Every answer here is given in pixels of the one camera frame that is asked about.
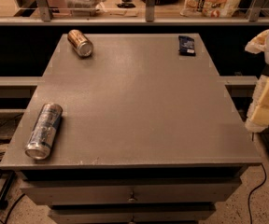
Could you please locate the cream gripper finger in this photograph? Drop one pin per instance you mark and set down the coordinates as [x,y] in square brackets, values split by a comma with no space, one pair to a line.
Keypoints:
[258,111]
[258,43]

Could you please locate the blue rxbar blueberry wrapper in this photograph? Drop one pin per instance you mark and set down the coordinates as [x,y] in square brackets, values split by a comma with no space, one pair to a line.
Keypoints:
[186,45]

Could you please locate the gold brown soda can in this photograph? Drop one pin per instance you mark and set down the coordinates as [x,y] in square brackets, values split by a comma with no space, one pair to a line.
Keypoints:
[80,43]

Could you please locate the silver blue redbull can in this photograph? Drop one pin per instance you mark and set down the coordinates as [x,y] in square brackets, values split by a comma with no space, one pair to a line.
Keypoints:
[42,136]

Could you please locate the colourful snack bag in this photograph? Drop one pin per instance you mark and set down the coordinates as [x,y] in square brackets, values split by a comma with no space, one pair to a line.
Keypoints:
[210,8]

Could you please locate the grey drawer cabinet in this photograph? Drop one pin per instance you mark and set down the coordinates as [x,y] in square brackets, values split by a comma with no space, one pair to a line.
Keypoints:
[139,120]

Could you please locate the round metal drawer knob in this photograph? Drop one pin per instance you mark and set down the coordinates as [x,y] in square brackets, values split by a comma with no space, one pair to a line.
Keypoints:
[132,200]

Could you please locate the clear plastic container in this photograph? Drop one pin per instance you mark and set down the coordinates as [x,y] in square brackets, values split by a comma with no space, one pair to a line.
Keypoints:
[83,7]

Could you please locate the grey metal shelf rail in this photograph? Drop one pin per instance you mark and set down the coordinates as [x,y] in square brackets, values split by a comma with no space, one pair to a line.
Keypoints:
[125,12]

